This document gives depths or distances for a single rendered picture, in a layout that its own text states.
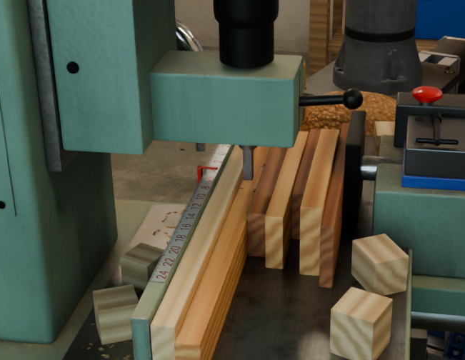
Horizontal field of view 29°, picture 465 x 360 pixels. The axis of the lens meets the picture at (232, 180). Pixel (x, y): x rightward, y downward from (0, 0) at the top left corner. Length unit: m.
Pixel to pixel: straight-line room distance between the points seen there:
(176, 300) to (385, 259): 0.19
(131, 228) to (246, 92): 0.36
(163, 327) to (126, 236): 0.44
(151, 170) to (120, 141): 2.33
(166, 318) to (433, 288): 0.30
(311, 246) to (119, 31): 0.26
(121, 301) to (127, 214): 0.27
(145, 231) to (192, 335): 0.44
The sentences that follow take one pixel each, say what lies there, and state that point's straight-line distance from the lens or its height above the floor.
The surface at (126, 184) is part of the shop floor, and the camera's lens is 3.06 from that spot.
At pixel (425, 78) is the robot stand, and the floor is 0.82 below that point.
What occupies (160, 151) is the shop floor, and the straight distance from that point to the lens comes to 3.30.
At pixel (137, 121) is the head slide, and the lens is 0.82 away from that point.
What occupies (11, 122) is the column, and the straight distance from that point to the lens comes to 0.81.
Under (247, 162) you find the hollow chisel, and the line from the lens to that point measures 0.88.
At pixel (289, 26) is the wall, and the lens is 4.29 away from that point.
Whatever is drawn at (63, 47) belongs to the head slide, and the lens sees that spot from 0.81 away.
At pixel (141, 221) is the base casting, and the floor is 0.80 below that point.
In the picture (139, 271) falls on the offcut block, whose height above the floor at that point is 0.82.
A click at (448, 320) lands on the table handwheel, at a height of 0.81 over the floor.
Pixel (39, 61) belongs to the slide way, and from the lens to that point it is 0.82.
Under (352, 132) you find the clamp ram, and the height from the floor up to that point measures 1.00.
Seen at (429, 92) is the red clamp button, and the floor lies 1.02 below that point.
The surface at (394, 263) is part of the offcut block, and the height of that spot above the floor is 0.93.
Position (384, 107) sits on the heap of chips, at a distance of 1.14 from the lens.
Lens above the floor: 1.34
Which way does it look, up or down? 26 degrees down
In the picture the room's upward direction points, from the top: 1 degrees counter-clockwise
